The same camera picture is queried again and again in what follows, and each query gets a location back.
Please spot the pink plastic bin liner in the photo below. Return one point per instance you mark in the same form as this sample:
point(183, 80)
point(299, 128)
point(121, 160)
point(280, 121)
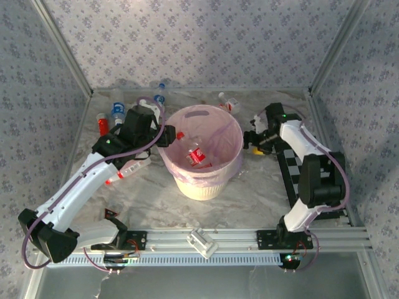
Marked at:
point(218, 124)

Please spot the white plastic bracket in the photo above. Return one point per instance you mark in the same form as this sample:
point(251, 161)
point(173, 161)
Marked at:
point(202, 243)

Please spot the white cap red label bottle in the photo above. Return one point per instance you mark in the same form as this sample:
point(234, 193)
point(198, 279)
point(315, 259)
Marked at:
point(232, 104)

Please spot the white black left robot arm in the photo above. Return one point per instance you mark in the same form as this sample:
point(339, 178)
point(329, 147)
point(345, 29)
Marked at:
point(74, 187)

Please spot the clear bottle red label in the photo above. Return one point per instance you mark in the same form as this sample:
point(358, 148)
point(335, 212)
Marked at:
point(196, 155)

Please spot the blue cap blue label bottle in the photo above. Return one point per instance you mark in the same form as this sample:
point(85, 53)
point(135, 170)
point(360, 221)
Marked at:
point(160, 99)

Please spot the translucent bottle barcode label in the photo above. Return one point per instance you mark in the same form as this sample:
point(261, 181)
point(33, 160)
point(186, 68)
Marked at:
point(134, 168)

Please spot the aluminium frame post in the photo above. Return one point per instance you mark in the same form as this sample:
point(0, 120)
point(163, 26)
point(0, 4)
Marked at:
point(64, 46)
point(338, 46)

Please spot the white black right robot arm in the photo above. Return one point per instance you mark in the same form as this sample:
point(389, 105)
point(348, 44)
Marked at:
point(299, 137)

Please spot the red triangle warning sticker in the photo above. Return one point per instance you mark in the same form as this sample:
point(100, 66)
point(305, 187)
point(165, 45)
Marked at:
point(109, 213)

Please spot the black white checkerboard board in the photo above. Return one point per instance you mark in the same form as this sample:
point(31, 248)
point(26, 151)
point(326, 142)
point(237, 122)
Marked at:
point(293, 162)

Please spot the white plastic bin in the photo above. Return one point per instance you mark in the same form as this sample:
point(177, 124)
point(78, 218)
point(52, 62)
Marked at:
point(202, 191)

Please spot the clear bottle blue label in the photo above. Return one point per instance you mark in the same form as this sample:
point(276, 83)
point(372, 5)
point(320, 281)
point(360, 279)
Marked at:
point(118, 108)

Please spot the long aluminium base rail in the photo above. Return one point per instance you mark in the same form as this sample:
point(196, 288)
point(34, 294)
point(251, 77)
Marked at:
point(237, 240)

